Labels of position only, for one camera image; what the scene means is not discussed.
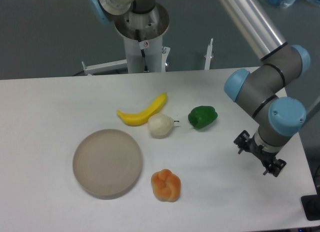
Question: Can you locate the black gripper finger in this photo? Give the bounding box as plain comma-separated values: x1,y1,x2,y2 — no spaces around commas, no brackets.
233,130,251,154
262,158,287,177

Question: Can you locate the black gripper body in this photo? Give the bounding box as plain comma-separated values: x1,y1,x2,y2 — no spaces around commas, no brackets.
249,137,276,167

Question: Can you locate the yellow toy banana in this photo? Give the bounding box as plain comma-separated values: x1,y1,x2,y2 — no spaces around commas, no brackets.
116,92,167,126

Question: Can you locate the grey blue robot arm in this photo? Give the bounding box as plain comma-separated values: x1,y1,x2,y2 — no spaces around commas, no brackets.
88,0,311,176

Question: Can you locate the green toy bell pepper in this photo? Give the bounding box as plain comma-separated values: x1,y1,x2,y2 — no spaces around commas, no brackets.
188,106,218,130

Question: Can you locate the black device at table edge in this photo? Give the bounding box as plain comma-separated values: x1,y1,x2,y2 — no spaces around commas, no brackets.
301,195,320,221

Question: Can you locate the white toy pear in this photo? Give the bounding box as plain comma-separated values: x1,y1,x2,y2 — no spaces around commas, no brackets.
147,113,179,138

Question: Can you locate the orange knotted bread roll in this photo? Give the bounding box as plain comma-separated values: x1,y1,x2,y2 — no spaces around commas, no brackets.
151,169,181,203

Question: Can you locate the beige round plate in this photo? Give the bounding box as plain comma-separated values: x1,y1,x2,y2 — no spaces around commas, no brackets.
72,129,143,200

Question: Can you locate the white metal bracket right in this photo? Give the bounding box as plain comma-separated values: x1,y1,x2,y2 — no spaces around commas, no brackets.
204,38,214,70

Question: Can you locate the white metal bracket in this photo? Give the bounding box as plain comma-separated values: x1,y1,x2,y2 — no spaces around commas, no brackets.
81,59,127,75
204,38,214,70

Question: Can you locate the black cable on pedestal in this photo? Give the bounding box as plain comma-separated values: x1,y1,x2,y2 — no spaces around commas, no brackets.
135,29,149,73

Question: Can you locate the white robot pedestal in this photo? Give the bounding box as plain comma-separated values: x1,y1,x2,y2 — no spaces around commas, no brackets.
115,3,170,73

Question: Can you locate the white metal bracket left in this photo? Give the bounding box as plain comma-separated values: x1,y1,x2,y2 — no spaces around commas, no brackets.
81,59,127,75

